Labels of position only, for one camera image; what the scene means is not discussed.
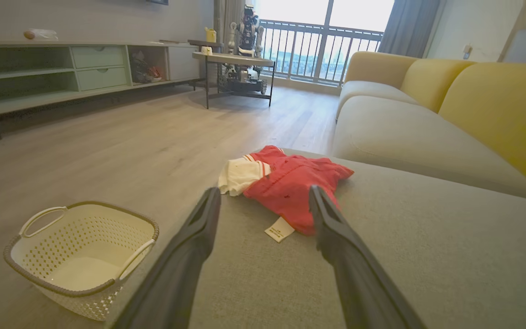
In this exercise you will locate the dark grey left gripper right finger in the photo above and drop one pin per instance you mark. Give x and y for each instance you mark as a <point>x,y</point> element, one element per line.
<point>349,274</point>

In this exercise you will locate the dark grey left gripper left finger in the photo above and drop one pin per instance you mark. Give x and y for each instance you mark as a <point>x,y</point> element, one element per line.
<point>176,274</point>

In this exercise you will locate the red jersey with white trim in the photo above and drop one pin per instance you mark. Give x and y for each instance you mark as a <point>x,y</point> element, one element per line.
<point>290,192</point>

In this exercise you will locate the grey sofa chaise cushion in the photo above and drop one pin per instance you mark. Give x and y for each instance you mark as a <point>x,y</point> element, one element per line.
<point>427,256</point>

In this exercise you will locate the cream perforated laundry basket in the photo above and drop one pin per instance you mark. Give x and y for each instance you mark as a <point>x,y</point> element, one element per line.
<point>85,256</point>

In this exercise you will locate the large grey sofa seat cushion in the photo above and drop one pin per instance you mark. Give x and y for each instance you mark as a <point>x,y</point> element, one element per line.
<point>404,137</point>

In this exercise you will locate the small grey sofa seat cushion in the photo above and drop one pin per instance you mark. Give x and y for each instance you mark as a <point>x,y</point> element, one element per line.
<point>372,91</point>

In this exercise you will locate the black toy vehicle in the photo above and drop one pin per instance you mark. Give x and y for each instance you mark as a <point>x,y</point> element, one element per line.
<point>242,82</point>

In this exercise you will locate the dark shoes with red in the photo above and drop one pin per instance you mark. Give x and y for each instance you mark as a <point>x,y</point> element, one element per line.
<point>146,71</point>

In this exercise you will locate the small yellow sofa back cushion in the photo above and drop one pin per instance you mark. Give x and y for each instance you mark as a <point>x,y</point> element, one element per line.
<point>432,80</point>

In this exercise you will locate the large yellow sofa back cushion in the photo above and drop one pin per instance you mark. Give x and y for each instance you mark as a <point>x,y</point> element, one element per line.
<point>505,119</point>

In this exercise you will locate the pale green media cabinet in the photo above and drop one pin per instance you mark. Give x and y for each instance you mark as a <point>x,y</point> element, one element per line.
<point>39,98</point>

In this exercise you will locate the white cup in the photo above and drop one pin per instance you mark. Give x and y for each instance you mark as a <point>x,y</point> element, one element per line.
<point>206,50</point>

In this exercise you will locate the dark balcony railing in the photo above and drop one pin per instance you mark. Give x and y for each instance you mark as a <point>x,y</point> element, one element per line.
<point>308,50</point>

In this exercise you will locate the dark side table top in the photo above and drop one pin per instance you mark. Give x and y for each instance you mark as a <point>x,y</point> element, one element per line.
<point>206,43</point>

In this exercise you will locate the yellow cup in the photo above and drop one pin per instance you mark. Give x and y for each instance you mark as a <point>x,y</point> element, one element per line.
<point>210,35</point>

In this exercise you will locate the balcony window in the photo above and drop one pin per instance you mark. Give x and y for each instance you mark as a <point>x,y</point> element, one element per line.
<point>327,27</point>

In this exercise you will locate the black white robot figure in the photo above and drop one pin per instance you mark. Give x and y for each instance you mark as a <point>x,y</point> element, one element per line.
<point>247,32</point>

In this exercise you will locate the grey pleated curtain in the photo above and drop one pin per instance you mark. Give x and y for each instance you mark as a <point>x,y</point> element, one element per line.
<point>409,25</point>

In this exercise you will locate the beige curtain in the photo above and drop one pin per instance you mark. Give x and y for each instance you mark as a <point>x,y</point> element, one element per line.
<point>228,18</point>

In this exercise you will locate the clear plastic bag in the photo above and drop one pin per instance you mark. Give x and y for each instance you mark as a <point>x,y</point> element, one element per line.
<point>41,34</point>

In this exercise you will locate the black frame coffee table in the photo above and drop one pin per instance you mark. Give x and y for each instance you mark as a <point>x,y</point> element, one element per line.
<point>235,59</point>

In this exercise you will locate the white wall outlet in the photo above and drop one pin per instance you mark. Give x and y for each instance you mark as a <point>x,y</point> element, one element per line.
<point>467,51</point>

